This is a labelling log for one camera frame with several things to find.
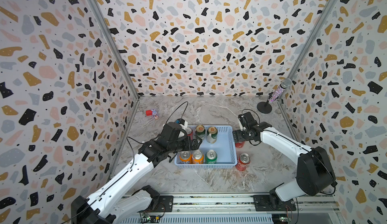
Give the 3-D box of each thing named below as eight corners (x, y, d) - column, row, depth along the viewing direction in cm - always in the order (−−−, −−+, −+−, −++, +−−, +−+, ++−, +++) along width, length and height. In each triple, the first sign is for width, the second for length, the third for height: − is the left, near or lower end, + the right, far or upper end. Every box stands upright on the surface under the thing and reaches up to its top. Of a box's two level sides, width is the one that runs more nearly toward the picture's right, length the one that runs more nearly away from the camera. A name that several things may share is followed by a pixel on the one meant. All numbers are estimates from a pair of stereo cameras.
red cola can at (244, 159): (234, 169, 87) (238, 161, 78) (237, 159, 91) (241, 151, 82) (244, 173, 86) (249, 165, 77) (246, 163, 90) (251, 154, 81)
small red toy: (145, 115, 112) (142, 109, 106) (148, 112, 114) (145, 106, 108) (157, 120, 110) (154, 113, 104) (159, 116, 112) (157, 110, 106)
